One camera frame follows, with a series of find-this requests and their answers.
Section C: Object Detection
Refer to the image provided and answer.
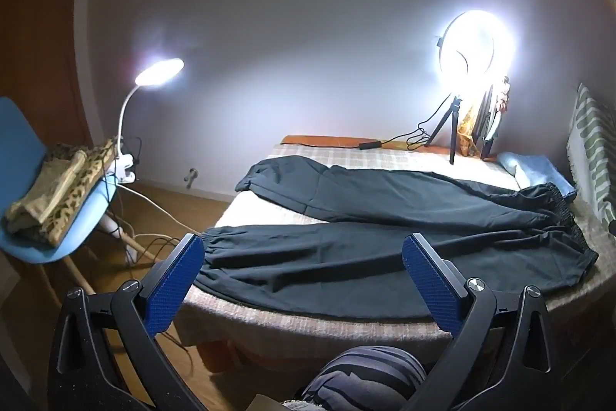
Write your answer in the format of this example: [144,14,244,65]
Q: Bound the black pants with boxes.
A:
[194,155,597,322]

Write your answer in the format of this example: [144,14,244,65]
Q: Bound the blue chair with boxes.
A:
[0,96,145,297]

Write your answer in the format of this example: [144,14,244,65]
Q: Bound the colourful items by ring light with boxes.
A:
[457,76,511,159]

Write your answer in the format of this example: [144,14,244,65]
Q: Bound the white power cable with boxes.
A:
[115,182,201,267]

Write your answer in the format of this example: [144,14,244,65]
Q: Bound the black tripod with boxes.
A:
[425,95,465,166]

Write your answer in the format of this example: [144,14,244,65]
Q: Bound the green striped white blanket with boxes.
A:
[567,84,616,235]

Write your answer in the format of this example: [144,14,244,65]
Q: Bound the folded light blue cloth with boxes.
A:
[497,152,576,201]

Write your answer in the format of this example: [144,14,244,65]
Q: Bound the white gooseneck desk lamp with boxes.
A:
[110,56,185,185]

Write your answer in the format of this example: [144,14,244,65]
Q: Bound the black ring light cable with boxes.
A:
[358,95,453,151]

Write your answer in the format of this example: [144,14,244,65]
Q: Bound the striped dark cushion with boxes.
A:
[300,345,426,410]

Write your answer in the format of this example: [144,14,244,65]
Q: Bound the leopard print garment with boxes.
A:
[4,138,116,247]

